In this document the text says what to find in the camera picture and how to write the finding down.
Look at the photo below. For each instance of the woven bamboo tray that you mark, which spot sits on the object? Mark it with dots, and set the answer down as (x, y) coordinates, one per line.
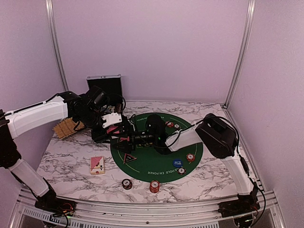
(67, 127)

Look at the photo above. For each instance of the red playing card deck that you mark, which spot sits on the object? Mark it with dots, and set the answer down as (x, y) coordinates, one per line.
(112, 128)

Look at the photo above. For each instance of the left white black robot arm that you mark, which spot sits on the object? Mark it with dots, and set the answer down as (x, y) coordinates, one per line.
(85, 108)

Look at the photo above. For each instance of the blue round blind button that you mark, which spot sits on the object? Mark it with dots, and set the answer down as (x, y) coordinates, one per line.
(177, 163)

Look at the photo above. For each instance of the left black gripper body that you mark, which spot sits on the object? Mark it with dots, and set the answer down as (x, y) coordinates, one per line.
(98, 136)

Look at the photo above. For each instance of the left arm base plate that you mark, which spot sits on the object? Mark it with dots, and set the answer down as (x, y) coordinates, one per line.
(55, 209)

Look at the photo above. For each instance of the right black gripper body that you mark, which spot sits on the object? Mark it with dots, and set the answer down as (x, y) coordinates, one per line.
(141, 138)

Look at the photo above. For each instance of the aluminium frame post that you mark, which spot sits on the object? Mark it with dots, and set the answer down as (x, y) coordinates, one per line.
(244, 44)
(55, 44)

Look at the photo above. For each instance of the round green poker mat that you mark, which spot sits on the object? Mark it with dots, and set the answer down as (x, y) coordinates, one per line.
(151, 165)

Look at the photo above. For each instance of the aluminium poker chip case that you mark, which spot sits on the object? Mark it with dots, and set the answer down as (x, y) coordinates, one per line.
(112, 86)

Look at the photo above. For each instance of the right aluminium frame post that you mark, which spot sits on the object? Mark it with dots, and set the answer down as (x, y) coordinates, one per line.
(244, 44)

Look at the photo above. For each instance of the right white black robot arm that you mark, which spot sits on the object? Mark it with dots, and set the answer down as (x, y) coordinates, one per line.
(215, 132)

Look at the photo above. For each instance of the playing card box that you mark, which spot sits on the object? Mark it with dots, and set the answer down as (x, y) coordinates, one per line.
(97, 165)

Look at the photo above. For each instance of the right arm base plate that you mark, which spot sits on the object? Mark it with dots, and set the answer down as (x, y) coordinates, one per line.
(236, 207)

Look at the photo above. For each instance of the black triangular all-in button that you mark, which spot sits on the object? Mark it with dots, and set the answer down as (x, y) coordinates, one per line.
(128, 158)

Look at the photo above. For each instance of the red poker chip stack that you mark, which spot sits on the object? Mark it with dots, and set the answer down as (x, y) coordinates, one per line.
(154, 186)

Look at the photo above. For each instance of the left aluminium frame post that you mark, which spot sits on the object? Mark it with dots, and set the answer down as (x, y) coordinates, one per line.
(55, 44)

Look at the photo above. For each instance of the red card seat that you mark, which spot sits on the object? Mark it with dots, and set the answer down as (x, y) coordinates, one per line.
(123, 139)

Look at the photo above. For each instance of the dark brown poker chip stack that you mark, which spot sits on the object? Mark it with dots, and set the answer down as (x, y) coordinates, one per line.
(127, 184)

